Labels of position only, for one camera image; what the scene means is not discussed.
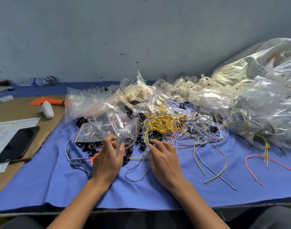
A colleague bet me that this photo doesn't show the heap of plastic bags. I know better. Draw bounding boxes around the heap of plastic bags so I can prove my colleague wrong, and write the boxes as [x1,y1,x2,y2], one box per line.
[112,71,170,110]

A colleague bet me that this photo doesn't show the stack of plastic bags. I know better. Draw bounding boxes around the stack of plastic bags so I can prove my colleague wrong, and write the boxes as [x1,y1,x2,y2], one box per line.
[65,86,122,122]

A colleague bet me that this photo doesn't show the brown cardboard sheet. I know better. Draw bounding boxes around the brown cardboard sheet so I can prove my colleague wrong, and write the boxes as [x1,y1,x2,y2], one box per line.
[0,95,67,198]

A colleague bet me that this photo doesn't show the orange wire loop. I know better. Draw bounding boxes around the orange wire loop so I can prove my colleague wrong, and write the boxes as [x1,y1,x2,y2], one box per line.
[89,152,101,164]

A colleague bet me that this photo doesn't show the person's left forearm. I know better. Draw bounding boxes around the person's left forearm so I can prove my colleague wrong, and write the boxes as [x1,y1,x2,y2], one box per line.
[47,176,113,229]

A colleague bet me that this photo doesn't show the person's right hand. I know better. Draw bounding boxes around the person's right hand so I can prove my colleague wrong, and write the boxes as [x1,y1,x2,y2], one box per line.
[147,138,187,192]

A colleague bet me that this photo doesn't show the red wire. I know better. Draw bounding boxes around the red wire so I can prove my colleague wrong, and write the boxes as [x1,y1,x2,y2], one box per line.
[245,154,291,186]

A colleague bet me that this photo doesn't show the white handheld device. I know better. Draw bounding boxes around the white handheld device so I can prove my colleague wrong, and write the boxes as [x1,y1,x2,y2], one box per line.
[39,101,55,119]

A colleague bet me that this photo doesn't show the pile of yellow wires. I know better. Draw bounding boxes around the pile of yellow wires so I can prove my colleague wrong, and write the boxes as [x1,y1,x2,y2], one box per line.
[143,105,187,136]

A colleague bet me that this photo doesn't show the pile of white plastic wheels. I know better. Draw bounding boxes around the pile of white plastic wheels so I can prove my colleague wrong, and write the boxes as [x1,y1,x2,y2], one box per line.
[152,74,242,105]

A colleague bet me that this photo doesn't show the pile of grey white wires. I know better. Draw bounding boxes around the pile of grey white wires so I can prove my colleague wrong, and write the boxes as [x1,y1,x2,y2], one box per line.
[176,114,227,148]

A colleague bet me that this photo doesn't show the black round wheel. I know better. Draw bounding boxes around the black round wheel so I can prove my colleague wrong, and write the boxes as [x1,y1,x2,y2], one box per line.
[43,75,58,86]

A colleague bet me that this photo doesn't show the orange tie bundle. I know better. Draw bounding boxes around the orange tie bundle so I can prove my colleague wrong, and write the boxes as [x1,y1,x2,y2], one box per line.
[30,96,70,107]

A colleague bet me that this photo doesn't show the person's left hand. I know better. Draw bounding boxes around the person's left hand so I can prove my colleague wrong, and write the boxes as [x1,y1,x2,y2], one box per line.
[90,135,126,187]

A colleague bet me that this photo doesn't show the blue cloth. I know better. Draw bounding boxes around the blue cloth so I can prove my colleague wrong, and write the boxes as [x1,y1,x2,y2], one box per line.
[0,82,291,213]

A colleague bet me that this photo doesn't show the pile of black plastic rings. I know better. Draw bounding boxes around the pile of black plastic rings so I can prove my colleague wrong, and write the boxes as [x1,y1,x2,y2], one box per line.
[75,100,165,165]

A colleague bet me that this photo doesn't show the black smartphone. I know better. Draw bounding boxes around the black smartphone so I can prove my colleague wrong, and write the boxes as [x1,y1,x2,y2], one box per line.
[0,126,41,164]

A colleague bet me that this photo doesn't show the clear zip plastic bag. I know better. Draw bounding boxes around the clear zip plastic bag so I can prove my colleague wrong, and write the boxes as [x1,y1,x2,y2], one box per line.
[86,102,140,151]

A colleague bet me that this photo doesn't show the long yellow green wire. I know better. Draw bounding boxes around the long yellow green wire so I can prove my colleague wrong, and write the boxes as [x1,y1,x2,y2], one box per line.
[192,143,238,191]

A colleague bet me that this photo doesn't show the person's right forearm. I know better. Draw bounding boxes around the person's right forearm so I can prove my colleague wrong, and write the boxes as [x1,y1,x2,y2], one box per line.
[169,179,230,229]

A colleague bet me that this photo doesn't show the clear plastic water bottle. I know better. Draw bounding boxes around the clear plastic water bottle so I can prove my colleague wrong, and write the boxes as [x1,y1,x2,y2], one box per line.
[19,77,45,87]

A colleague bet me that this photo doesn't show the pile of large plastic bags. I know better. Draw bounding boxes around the pile of large plastic bags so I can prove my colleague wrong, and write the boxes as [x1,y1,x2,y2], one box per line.
[198,38,291,148]

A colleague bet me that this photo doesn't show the white paper sheet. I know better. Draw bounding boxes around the white paper sheet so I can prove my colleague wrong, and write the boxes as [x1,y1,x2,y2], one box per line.
[0,117,42,175]

